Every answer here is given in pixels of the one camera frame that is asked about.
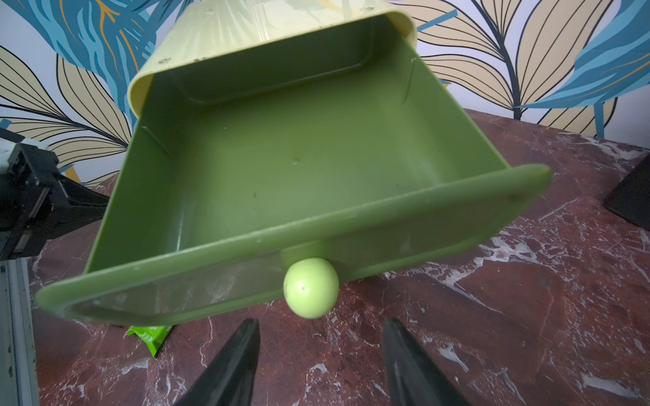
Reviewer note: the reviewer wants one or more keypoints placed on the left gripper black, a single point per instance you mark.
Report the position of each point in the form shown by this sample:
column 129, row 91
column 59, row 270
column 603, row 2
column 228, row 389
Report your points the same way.
column 29, row 217

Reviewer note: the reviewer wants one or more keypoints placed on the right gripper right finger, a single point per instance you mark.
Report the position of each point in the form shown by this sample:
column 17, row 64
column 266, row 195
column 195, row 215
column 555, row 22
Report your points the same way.
column 413, row 377

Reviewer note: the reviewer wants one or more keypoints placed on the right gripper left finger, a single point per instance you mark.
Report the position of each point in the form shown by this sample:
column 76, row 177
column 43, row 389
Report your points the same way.
column 229, row 378

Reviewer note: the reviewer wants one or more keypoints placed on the green cookie packet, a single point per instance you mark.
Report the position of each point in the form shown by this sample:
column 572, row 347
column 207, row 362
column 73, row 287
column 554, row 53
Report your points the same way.
column 152, row 336

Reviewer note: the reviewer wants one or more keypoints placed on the green drawer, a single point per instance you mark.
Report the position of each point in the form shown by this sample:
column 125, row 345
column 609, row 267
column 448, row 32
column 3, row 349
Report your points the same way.
column 338, row 145

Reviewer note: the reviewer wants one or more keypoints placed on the light green drawer cabinet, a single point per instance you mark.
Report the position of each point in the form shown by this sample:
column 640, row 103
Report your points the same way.
column 217, row 50

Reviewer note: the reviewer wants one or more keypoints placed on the yellow black toolbox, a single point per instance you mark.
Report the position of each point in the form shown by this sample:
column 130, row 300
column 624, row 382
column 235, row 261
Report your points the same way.
column 630, row 199

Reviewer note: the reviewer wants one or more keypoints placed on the aluminium front rail frame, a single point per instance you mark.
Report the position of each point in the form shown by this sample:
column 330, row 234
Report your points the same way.
column 19, row 384

